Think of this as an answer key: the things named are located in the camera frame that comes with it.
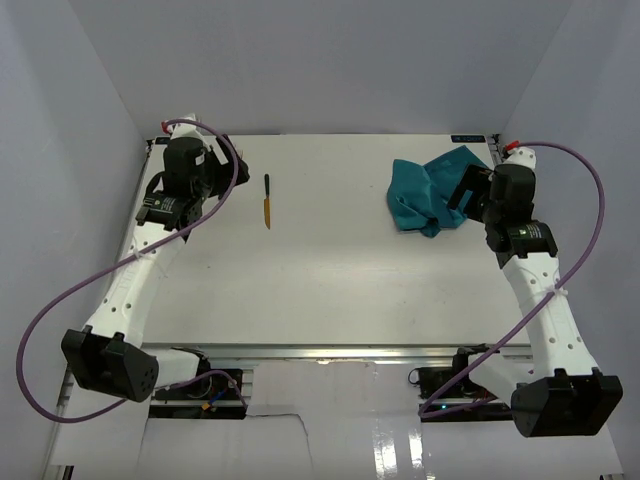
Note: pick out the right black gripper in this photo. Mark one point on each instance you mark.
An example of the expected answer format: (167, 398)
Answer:
(467, 185)

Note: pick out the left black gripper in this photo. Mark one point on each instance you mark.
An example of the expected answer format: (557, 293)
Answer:
(226, 163)

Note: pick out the teal cloth napkin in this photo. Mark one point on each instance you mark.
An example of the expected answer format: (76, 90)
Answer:
(418, 195)

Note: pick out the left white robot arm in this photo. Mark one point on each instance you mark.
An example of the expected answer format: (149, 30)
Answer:
(106, 355)

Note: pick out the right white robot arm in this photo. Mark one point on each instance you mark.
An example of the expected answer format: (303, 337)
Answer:
(565, 393)

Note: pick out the right blue table label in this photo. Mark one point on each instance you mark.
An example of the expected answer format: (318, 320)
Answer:
(467, 138)

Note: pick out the white cardboard front cover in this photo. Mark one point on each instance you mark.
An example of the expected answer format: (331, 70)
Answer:
(333, 421)

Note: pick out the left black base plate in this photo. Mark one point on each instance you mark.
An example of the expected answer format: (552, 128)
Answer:
(216, 387)

